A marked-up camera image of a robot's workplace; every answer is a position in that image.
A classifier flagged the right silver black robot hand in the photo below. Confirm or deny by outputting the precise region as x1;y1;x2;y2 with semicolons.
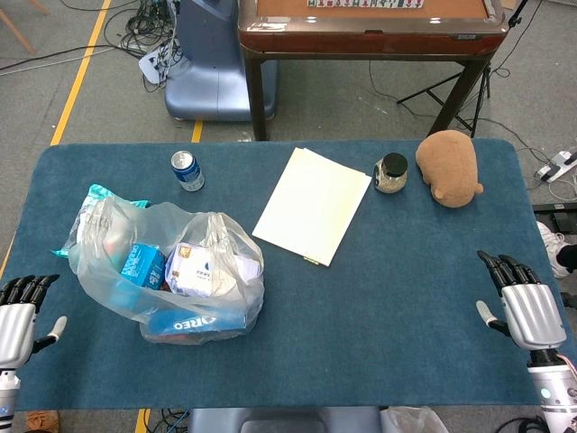
475;250;568;368

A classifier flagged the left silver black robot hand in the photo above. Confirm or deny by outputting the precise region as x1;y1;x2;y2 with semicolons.
0;273;69;372

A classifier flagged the translucent white plastic bag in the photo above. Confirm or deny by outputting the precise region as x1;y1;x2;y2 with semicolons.
62;195;266;346

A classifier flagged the white shoe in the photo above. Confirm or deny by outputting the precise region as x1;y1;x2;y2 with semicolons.
536;220;577;281

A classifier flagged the small blue carton box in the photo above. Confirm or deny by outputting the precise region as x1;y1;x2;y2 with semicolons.
120;243;168;290

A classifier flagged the blue felt table cover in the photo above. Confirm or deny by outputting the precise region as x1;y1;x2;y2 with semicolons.
0;138;570;412

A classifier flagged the teal snack packet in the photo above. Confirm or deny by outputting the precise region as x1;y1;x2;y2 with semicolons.
50;183;151;260

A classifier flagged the brown plush toy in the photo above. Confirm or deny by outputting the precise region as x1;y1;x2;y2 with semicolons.
415;129;485;209

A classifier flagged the blue Oreo cookie box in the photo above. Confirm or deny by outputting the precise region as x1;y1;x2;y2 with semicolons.
147;309;248;338

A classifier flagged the white carton box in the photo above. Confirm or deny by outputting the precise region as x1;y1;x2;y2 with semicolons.
164;243;263;299

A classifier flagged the glass jar with black lid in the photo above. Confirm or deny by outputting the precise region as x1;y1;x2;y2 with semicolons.
372;152;409;195

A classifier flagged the blue drink can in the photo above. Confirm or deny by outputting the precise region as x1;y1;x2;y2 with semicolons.
169;150;206;193

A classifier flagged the pale yellow paper stack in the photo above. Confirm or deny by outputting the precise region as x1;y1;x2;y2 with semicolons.
252;146;373;268

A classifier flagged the white power strip with plugs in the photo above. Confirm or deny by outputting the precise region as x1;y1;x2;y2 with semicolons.
137;42;182;86

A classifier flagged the wooden chair leg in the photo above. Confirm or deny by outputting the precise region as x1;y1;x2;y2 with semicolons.
0;0;51;56

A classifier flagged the blue grey machine base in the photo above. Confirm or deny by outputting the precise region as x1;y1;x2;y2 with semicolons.
163;0;279;123

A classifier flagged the brown mahjong table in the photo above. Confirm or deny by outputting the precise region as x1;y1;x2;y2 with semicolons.
236;0;508;143

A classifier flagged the row of upright mahjong tiles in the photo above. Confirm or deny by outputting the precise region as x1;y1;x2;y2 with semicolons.
307;0;426;10

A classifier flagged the tangle of black cables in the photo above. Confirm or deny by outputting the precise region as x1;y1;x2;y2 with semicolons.
102;0;185;94

